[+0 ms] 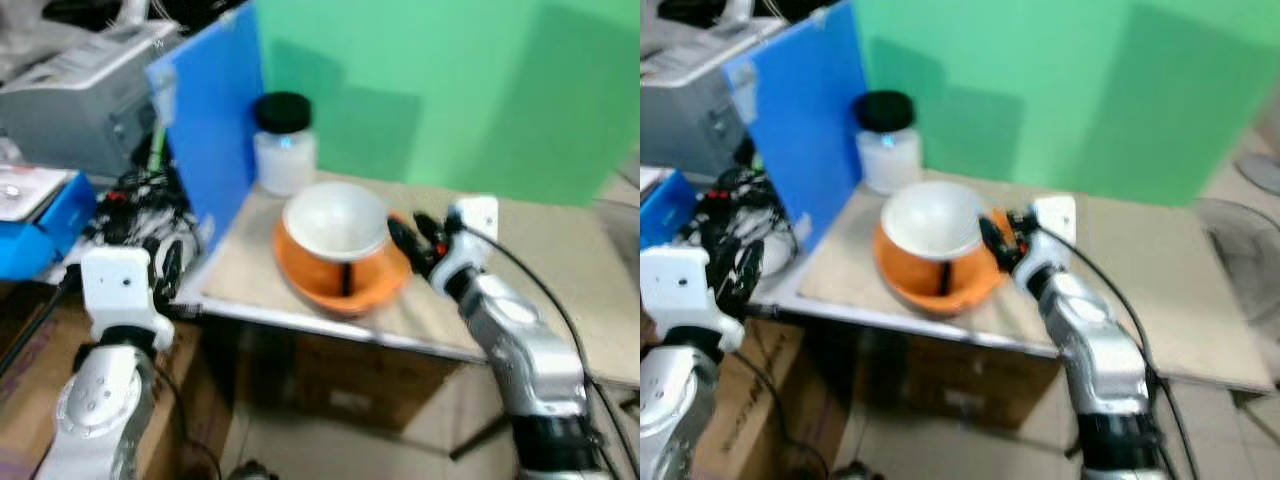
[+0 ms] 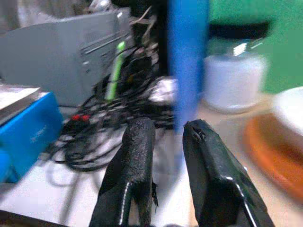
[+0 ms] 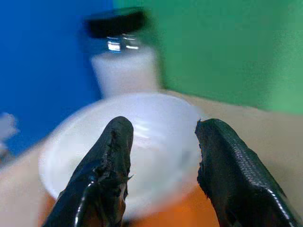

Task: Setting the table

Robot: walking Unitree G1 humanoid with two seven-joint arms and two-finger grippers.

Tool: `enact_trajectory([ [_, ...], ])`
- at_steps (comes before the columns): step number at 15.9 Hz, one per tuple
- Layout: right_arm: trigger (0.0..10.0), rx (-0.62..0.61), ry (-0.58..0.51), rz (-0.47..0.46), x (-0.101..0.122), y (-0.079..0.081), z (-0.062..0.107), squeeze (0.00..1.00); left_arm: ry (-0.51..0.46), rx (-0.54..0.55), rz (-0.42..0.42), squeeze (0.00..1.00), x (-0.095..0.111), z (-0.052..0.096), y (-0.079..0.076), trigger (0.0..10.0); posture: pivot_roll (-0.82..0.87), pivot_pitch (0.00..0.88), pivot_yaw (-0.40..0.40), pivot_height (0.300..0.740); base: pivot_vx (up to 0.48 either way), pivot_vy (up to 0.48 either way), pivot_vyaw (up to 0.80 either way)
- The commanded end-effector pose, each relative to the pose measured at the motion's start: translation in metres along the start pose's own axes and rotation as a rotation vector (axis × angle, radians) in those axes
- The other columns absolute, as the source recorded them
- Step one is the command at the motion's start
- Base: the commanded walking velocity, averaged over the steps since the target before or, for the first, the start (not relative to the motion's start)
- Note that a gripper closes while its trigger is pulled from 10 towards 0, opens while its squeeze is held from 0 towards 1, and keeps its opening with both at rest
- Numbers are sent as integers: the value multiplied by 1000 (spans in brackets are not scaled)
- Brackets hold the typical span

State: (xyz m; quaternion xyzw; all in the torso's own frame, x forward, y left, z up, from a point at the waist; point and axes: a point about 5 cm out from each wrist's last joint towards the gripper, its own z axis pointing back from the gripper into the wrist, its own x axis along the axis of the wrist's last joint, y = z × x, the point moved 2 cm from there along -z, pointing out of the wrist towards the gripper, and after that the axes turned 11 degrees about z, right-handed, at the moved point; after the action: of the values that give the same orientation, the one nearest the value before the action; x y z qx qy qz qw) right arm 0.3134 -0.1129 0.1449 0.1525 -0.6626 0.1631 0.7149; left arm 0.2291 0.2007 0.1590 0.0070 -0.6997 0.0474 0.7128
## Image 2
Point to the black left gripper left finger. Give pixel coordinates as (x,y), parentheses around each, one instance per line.
(135,165)

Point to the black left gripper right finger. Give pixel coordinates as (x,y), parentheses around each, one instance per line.
(213,170)

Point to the orange round plate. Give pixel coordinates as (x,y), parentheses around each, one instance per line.
(277,149)

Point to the red plug connectors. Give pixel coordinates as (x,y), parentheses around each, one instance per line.
(80,117)

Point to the bright green pen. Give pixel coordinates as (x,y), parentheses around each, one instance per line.
(116,73)

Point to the white ceramic bowl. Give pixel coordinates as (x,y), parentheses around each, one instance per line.
(290,108)

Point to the glass jar with black lid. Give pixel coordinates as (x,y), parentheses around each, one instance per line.
(233,66)

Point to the blue electronic device box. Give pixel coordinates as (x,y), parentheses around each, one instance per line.
(23,132)

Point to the grey metal equipment case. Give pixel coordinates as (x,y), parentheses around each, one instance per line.
(56,56)

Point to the green screen backdrop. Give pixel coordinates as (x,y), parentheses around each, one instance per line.
(279,35)

